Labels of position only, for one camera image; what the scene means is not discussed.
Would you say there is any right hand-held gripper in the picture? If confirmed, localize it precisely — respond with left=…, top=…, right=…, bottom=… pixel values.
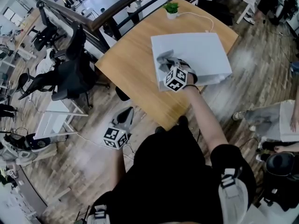
left=159, top=57, right=198, bottom=93

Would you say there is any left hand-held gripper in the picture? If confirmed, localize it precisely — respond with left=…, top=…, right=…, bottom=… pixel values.
left=103, top=106, right=135, bottom=150

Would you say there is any grey cloth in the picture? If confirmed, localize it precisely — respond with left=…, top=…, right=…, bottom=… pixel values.
left=156, top=50, right=178, bottom=74

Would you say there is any person's left forearm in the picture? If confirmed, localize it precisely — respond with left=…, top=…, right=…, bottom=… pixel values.
left=109, top=145, right=132, bottom=192

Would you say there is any person's right forearm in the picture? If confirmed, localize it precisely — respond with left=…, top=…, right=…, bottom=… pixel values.
left=186, top=84, right=231, bottom=155

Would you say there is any green plant in white pot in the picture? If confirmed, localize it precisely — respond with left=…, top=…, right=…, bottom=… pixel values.
left=162, top=2, right=181, bottom=21

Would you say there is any small white table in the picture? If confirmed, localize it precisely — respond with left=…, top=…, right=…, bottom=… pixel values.
left=34, top=98, right=90, bottom=140

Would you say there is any black office chair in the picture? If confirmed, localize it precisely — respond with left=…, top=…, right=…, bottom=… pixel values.
left=30, top=1, right=67, bottom=52
left=256, top=152, right=299, bottom=213
left=50, top=21, right=111, bottom=108
left=17, top=71, right=59, bottom=101

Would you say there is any person's black clothing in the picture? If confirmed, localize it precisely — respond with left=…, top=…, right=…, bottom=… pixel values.
left=92, top=121, right=257, bottom=224

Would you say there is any dark wooden railing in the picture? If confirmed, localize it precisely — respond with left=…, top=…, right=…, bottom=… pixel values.
left=31, top=0, right=183, bottom=56

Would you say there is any white garment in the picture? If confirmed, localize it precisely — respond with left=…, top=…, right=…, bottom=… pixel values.
left=35, top=48, right=63, bottom=76

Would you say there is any white power cable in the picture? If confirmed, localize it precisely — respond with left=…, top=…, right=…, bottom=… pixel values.
left=178, top=12, right=216, bottom=33

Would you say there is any white harness strap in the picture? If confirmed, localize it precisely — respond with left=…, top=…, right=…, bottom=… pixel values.
left=217, top=168, right=256, bottom=224
left=93, top=204, right=108, bottom=224

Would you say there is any black device with cables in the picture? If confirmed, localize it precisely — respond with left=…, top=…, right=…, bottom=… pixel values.
left=3, top=133, right=53, bottom=152

